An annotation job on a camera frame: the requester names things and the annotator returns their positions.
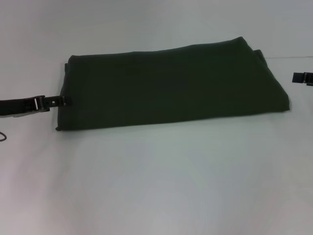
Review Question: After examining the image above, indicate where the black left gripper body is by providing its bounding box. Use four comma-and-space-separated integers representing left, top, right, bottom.
0, 96, 46, 118

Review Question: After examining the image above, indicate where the dark green shirt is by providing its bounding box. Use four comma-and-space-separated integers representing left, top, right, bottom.
54, 36, 292, 133

